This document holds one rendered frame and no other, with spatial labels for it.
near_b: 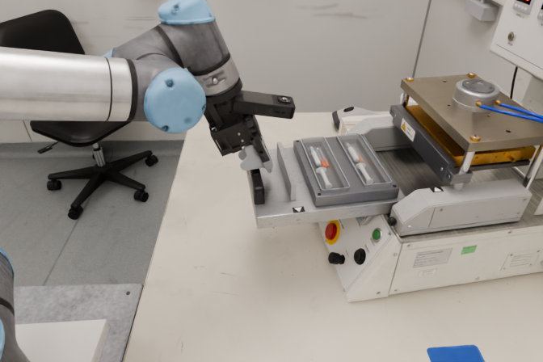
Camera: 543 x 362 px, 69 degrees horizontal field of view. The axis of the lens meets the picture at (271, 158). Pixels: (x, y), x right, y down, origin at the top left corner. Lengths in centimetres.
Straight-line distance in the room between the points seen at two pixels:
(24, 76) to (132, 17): 191
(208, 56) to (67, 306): 61
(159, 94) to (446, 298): 73
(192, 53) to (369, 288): 57
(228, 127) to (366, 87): 185
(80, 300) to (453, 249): 77
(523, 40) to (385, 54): 151
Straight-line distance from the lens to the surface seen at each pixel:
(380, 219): 83
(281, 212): 74
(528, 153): 90
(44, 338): 91
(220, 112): 70
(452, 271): 93
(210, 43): 63
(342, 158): 84
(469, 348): 91
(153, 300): 92
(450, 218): 81
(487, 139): 77
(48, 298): 100
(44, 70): 47
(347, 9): 230
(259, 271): 93
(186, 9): 62
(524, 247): 98
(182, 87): 47
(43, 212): 249
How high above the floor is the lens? 147
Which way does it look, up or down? 35 degrees down
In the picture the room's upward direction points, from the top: straight up
